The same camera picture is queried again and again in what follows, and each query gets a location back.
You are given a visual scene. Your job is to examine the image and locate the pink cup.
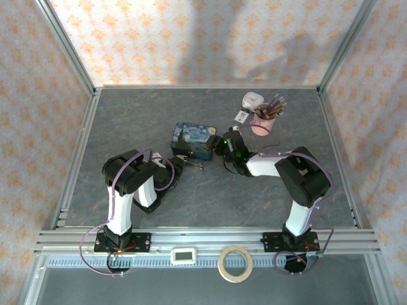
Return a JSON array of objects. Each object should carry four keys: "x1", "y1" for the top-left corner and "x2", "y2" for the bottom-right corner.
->
[{"x1": 249, "y1": 103, "x2": 275, "y2": 137}]

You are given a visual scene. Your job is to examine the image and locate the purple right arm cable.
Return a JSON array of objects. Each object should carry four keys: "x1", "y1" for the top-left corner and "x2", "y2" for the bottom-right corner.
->
[{"x1": 237, "y1": 123, "x2": 335, "y2": 276}]

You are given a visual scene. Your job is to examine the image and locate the starry night tin box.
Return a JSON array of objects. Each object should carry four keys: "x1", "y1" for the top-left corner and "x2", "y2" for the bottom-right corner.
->
[{"x1": 170, "y1": 121, "x2": 218, "y2": 162}]

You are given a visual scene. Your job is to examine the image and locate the grey slotted cable duct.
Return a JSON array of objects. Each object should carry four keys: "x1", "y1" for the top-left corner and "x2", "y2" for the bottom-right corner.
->
[{"x1": 47, "y1": 255, "x2": 319, "y2": 269}]

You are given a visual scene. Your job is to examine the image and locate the small white clock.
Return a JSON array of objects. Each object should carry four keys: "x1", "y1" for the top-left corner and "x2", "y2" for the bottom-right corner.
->
[{"x1": 242, "y1": 91, "x2": 265, "y2": 112}]

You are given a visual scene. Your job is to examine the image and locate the small white card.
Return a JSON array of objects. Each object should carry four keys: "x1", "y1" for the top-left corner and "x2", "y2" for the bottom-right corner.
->
[{"x1": 234, "y1": 109, "x2": 250, "y2": 125}]

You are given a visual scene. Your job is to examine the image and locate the beige tape roll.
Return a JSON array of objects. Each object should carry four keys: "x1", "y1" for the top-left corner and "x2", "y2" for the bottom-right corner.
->
[{"x1": 217, "y1": 245, "x2": 254, "y2": 283}]

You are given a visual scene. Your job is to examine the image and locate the aluminium frame post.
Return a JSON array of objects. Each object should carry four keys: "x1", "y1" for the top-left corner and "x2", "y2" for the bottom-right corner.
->
[
  {"x1": 34, "y1": 0, "x2": 97, "y2": 96},
  {"x1": 317, "y1": 0, "x2": 380, "y2": 93}
]

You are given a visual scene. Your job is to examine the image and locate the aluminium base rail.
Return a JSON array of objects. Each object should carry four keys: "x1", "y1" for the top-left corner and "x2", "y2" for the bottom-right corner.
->
[{"x1": 34, "y1": 227, "x2": 381, "y2": 255}]

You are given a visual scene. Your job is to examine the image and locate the aluminium side rail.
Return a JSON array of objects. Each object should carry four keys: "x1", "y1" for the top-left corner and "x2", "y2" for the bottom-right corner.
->
[
  {"x1": 317, "y1": 88, "x2": 363, "y2": 229},
  {"x1": 52, "y1": 88, "x2": 103, "y2": 230}
]

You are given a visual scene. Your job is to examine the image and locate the white digital display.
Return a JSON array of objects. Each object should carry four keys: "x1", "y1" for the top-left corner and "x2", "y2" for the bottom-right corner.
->
[{"x1": 170, "y1": 247, "x2": 198, "y2": 265}]

